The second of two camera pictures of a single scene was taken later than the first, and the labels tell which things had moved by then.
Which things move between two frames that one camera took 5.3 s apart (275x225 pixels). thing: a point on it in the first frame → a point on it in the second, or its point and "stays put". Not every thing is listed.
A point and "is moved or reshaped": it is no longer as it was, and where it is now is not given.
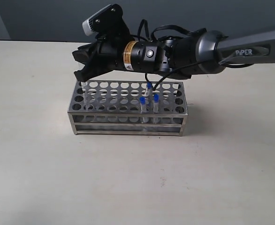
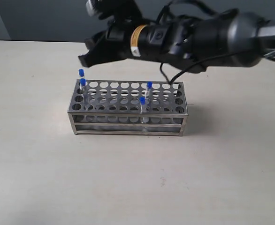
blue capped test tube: x=86 y=86 is moved or reshaped
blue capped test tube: x=149 y=93 stays put
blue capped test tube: x=156 y=108 → x=82 y=86
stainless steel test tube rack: x=128 y=108 stays put
